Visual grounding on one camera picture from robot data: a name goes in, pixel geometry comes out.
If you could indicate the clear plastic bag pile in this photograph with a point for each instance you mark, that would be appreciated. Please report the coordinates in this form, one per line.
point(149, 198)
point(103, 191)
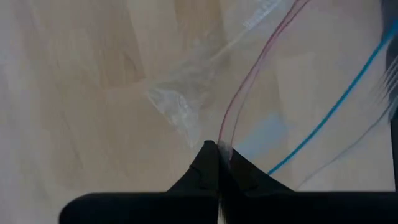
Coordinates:
point(311, 93)

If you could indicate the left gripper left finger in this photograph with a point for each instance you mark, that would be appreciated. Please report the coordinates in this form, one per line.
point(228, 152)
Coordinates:
point(155, 208)

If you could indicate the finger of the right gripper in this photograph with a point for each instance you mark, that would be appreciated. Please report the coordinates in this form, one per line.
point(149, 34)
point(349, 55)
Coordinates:
point(392, 9)

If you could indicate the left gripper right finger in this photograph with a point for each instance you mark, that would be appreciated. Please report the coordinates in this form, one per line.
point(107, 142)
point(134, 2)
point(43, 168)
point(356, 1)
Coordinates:
point(295, 208)

